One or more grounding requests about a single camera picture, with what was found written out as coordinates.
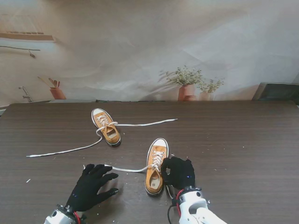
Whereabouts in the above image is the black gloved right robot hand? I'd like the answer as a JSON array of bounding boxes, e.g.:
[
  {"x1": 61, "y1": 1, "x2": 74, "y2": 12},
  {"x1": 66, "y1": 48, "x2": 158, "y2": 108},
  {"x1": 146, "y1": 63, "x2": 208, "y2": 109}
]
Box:
[{"x1": 160, "y1": 156, "x2": 196, "y2": 191}]

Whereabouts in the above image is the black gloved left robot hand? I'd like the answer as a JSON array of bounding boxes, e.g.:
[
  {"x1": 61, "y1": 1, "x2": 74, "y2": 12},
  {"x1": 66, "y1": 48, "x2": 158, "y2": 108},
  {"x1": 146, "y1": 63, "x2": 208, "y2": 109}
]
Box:
[{"x1": 65, "y1": 163, "x2": 120, "y2": 212}]

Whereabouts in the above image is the white shoelace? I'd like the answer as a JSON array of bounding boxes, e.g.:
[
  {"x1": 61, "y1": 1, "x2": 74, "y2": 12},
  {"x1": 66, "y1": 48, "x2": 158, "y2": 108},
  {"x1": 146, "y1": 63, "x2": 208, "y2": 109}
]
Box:
[
  {"x1": 26, "y1": 114, "x2": 178, "y2": 158},
  {"x1": 104, "y1": 150, "x2": 178, "y2": 199}
]

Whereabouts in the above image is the printed kitchen backdrop cloth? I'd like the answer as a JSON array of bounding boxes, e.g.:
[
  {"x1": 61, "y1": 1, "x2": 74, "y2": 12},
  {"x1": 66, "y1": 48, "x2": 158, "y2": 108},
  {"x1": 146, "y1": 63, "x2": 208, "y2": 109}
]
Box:
[{"x1": 0, "y1": 0, "x2": 299, "y2": 103}]

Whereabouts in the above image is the red right wrist cable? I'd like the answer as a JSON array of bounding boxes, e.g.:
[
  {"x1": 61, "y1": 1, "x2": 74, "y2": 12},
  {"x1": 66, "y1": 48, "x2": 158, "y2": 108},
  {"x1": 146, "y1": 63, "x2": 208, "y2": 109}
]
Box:
[{"x1": 175, "y1": 190, "x2": 185, "y2": 217}]

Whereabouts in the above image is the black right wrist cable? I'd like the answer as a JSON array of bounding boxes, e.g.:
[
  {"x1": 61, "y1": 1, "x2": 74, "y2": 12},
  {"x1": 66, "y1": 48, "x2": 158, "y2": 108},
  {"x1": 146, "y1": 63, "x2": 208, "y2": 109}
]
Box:
[{"x1": 166, "y1": 204, "x2": 176, "y2": 224}]

